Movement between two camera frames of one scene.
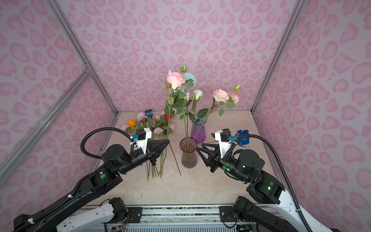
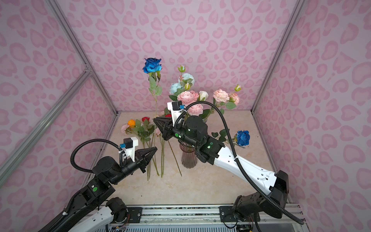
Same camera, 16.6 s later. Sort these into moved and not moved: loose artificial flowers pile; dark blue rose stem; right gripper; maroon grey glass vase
Moved: right gripper
Not moved: dark blue rose stem; maroon grey glass vase; loose artificial flowers pile
